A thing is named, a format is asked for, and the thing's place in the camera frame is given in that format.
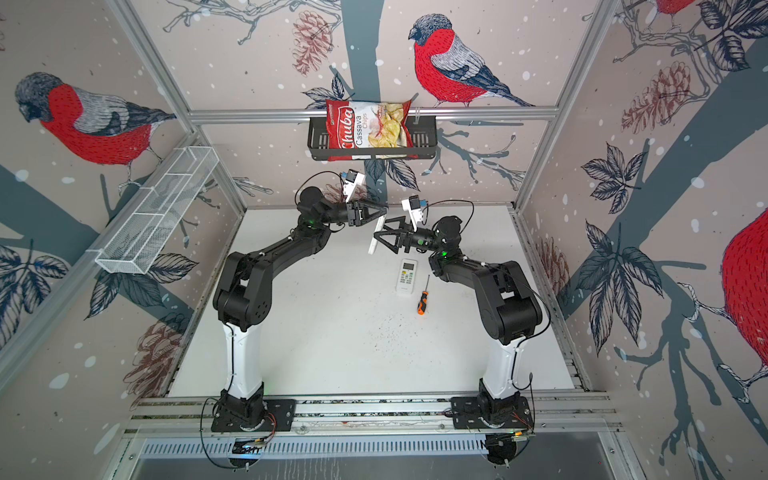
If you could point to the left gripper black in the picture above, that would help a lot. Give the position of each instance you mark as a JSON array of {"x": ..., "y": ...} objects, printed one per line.
[{"x": 363, "y": 211}]

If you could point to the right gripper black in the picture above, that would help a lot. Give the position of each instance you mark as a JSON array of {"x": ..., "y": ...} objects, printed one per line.
[{"x": 397, "y": 222}]

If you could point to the orange black screwdriver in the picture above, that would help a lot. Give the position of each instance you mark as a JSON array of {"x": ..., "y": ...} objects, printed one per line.
[{"x": 423, "y": 300}]

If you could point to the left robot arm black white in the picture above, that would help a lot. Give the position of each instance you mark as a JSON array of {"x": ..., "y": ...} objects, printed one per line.
[{"x": 244, "y": 295}]

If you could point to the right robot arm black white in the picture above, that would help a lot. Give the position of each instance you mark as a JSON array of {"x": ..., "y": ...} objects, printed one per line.
[{"x": 508, "y": 307}]

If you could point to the red cassava chips bag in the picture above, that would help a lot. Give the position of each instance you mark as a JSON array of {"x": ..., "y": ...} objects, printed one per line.
[{"x": 355, "y": 125}]

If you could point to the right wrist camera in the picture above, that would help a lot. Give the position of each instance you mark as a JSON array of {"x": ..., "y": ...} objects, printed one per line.
[{"x": 416, "y": 210}]

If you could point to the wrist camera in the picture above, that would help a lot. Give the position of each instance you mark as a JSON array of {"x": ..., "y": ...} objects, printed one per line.
[
  {"x": 416, "y": 210},
  {"x": 353, "y": 186}
]

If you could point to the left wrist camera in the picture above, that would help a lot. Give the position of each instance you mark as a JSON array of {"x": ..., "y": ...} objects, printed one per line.
[{"x": 353, "y": 186}]

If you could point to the black wall basket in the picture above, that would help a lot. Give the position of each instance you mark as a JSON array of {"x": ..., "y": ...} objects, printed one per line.
[{"x": 415, "y": 138}]

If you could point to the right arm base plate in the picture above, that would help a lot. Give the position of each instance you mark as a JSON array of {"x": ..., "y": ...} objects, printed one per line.
[{"x": 481, "y": 412}]

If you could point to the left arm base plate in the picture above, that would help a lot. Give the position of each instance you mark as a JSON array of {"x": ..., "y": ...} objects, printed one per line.
[{"x": 261, "y": 415}]

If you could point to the white wire mesh shelf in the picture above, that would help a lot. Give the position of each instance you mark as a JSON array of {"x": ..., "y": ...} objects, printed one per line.
[{"x": 139, "y": 240}]

